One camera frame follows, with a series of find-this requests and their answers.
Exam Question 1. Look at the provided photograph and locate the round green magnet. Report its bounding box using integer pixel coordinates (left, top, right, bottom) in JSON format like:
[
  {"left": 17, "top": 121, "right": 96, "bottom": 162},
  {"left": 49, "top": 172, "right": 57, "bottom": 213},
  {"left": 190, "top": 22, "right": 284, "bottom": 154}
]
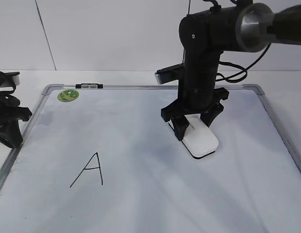
[{"left": 57, "top": 89, "right": 79, "bottom": 102}]

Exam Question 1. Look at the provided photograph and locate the black hanging clip on frame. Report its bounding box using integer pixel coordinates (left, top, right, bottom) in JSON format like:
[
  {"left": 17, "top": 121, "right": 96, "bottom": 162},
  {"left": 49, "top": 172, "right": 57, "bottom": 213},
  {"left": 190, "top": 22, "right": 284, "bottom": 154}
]
[{"left": 75, "top": 83, "right": 103, "bottom": 89}]

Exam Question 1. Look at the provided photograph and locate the white whiteboard with grey frame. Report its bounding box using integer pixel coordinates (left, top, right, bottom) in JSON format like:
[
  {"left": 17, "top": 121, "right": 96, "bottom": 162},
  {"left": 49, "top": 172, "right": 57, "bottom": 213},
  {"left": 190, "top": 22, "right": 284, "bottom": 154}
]
[{"left": 0, "top": 84, "right": 301, "bottom": 233}]

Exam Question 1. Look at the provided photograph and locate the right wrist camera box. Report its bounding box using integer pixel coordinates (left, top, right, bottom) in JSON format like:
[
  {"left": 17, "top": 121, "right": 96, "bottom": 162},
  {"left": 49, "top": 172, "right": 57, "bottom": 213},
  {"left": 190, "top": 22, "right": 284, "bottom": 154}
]
[{"left": 154, "top": 63, "right": 184, "bottom": 85}]

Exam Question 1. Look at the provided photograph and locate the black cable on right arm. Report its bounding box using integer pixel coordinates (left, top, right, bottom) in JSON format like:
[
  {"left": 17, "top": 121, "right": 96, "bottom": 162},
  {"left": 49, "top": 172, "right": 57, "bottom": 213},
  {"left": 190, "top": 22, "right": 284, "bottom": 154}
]
[{"left": 215, "top": 43, "right": 271, "bottom": 83}]

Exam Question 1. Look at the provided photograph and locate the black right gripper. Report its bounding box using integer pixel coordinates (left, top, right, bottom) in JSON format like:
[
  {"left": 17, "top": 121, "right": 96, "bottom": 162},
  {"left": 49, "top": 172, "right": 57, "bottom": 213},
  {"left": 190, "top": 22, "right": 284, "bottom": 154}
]
[{"left": 161, "top": 87, "right": 229, "bottom": 141}]

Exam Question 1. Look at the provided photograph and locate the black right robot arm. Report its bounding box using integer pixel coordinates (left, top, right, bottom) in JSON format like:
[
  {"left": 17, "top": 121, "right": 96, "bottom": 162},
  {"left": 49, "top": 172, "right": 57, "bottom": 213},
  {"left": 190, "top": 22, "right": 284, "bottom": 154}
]
[{"left": 155, "top": 0, "right": 301, "bottom": 140}]

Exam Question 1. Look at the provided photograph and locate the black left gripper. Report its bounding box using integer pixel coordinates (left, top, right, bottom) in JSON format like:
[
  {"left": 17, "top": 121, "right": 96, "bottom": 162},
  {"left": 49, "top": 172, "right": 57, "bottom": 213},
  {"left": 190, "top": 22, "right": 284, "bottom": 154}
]
[{"left": 0, "top": 86, "right": 32, "bottom": 148}]

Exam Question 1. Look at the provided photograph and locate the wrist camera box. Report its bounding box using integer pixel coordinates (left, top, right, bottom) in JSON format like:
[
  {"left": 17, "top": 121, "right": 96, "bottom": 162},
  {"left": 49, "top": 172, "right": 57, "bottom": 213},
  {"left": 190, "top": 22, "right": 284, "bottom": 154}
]
[
  {"left": 0, "top": 71, "right": 20, "bottom": 87},
  {"left": 154, "top": 63, "right": 184, "bottom": 85}
]

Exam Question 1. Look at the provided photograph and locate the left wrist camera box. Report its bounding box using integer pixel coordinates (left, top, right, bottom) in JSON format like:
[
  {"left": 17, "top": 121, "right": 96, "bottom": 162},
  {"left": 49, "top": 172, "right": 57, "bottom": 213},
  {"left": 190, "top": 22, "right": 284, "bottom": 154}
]
[{"left": 0, "top": 71, "right": 20, "bottom": 87}]

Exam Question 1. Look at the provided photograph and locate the white whiteboard eraser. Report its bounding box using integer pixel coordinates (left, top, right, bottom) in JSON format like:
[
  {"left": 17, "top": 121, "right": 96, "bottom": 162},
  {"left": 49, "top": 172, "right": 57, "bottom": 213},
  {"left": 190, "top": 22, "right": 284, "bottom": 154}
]
[{"left": 167, "top": 115, "right": 219, "bottom": 160}]

